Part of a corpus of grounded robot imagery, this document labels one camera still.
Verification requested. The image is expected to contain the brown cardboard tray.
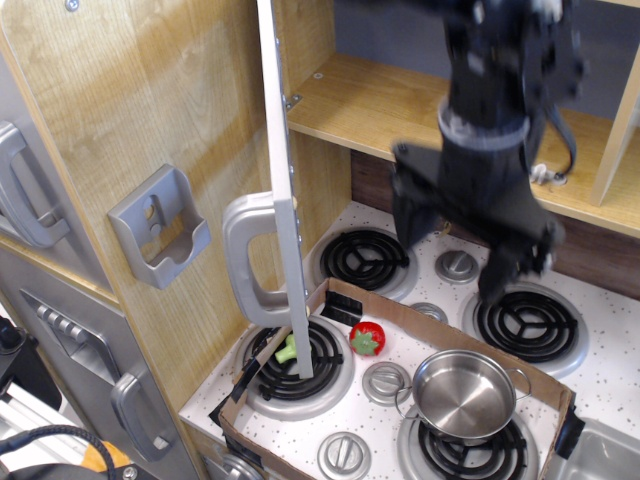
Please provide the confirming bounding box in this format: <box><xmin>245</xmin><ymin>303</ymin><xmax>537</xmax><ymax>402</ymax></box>
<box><xmin>209</xmin><ymin>279</ymin><xmax>585</xmax><ymax>479</ymax></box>

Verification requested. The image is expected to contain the grey ice dispenser panel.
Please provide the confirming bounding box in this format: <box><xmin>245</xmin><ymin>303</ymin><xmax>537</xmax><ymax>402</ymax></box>
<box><xmin>20</xmin><ymin>289</ymin><xmax>121</xmax><ymax>386</ymax></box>

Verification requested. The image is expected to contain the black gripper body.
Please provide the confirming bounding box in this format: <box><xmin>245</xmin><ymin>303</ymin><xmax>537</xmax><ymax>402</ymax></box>
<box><xmin>391</xmin><ymin>141</ymin><xmax>564</xmax><ymax>274</ymax></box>

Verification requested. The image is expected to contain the lower grey fridge handle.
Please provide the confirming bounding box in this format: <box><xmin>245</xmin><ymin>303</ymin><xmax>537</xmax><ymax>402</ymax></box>
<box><xmin>110</xmin><ymin>373</ymin><xmax>169</xmax><ymax>462</ymax></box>

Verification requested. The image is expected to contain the green toy broccoli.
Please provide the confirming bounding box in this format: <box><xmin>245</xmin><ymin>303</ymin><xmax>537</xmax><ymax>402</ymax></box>
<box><xmin>275</xmin><ymin>334</ymin><xmax>298</xmax><ymax>365</ymax></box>

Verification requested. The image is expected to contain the grey oven knob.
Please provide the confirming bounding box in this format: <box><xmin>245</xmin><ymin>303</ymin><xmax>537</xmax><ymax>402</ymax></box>
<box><xmin>223</xmin><ymin>454</ymin><xmax>264</xmax><ymax>480</ymax></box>

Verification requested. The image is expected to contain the back left black burner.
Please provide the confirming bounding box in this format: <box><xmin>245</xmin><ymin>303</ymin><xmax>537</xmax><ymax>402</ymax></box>
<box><xmin>304</xmin><ymin>227</ymin><xmax>419</xmax><ymax>301</ymax></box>

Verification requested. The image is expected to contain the white door catch clip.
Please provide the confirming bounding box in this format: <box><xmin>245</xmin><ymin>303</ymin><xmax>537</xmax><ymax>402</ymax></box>
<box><xmin>529</xmin><ymin>164</ymin><xmax>567</xmax><ymax>186</ymax></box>

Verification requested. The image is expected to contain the upper grey fridge handle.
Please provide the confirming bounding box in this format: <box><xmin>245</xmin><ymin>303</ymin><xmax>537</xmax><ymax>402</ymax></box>
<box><xmin>1</xmin><ymin>121</ymin><xmax>70</xmax><ymax>249</ymax></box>

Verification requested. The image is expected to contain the grey back stove knob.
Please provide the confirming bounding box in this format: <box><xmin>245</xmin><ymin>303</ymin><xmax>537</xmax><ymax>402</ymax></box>
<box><xmin>435</xmin><ymin>250</ymin><xmax>480</xmax><ymax>285</ymax></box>

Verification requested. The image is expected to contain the grey toy microwave door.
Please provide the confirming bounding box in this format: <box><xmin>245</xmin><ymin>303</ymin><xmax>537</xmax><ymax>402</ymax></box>
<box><xmin>222</xmin><ymin>1</ymin><xmax>313</xmax><ymax>379</ymax></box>

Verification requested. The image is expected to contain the grey front stove knob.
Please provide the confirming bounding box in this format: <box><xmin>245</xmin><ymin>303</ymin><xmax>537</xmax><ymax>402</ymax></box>
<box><xmin>317</xmin><ymin>431</ymin><xmax>372</xmax><ymax>480</ymax></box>

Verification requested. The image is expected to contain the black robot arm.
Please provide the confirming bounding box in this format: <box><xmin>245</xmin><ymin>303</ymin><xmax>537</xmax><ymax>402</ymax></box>
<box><xmin>391</xmin><ymin>1</ymin><xmax>585</xmax><ymax>304</ymax></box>

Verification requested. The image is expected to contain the black burner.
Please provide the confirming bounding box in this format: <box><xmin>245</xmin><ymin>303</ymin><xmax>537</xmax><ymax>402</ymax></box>
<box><xmin>246</xmin><ymin>316</ymin><xmax>355</xmax><ymax>421</ymax></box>
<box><xmin>396</xmin><ymin>415</ymin><xmax>540</xmax><ymax>480</ymax></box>
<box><xmin>304</xmin><ymin>227</ymin><xmax>419</xmax><ymax>301</ymax></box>
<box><xmin>461</xmin><ymin>282</ymin><xmax>589</xmax><ymax>378</ymax></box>

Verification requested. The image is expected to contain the grey small stove knob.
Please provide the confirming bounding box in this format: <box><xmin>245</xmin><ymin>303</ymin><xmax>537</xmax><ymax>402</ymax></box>
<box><xmin>411</xmin><ymin>302</ymin><xmax>449</xmax><ymax>325</ymax></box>

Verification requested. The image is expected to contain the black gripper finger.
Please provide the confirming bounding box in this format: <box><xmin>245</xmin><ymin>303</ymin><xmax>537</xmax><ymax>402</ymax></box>
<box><xmin>478</xmin><ymin>247</ymin><xmax>537</xmax><ymax>304</ymax></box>
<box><xmin>392</xmin><ymin>185</ymin><xmax>440</xmax><ymax>249</ymax></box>

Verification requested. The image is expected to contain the front right black burner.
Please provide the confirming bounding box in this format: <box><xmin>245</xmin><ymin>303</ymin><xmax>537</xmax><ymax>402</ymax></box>
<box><xmin>396</xmin><ymin>415</ymin><xmax>540</xmax><ymax>480</ymax></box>

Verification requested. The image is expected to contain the black braided cable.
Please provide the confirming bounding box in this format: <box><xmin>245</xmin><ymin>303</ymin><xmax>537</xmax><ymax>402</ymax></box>
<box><xmin>0</xmin><ymin>424</ymin><xmax>119</xmax><ymax>480</ymax></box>

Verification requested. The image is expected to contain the grey centre stove knob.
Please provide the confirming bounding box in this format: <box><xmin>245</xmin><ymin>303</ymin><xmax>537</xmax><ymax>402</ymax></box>
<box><xmin>362</xmin><ymin>362</ymin><xmax>410</xmax><ymax>407</ymax></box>

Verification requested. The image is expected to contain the front left black burner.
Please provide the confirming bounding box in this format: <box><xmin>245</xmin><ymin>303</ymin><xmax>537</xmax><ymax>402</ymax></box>
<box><xmin>246</xmin><ymin>316</ymin><xmax>355</xmax><ymax>421</ymax></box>

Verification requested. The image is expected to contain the grey toy sink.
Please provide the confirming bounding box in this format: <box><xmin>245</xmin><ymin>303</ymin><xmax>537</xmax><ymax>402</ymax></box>
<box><xmin>543</xmin><ymin>419</ymin><xmax>639</xmax><ymax>480</ymax></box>

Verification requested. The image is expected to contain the red toy strawberry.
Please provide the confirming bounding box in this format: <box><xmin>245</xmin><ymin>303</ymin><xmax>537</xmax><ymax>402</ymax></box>
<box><xmin>349</xmin><ymin>321</ymin><xmax>386</xmax><ymax>356</ymax></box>

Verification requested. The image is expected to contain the grey fridge handle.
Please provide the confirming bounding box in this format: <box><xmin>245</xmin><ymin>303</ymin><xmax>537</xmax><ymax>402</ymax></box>
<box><xmin>110</xmin><ymin>373</ymin><xmax>169</xmax><ymax>462</ymax></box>
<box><xmin>1</xmin><ymin>121</ymin><xmax>70</xmax><ymax>249</ymax></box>

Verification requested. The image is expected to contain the small steel pot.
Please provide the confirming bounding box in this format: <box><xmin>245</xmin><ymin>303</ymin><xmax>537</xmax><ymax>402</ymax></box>
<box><xmin>394</xmin><ymin>349</ymin><xmax>532</xmax><ymax>446</ymax></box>

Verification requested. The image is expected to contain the back right black burner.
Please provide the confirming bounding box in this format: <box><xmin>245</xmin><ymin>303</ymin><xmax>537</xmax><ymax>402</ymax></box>
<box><xmin>461</xmin><ymin>282</ymin><xmax>589</xmax><ymax>378</ymax></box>

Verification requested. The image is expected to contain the grey plastic phone holder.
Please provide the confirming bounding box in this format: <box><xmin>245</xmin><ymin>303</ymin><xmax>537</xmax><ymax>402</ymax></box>
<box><xmin>108</xmin><ymin>164</ymin><xmax>211</xmax><ymax>290</ymax></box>

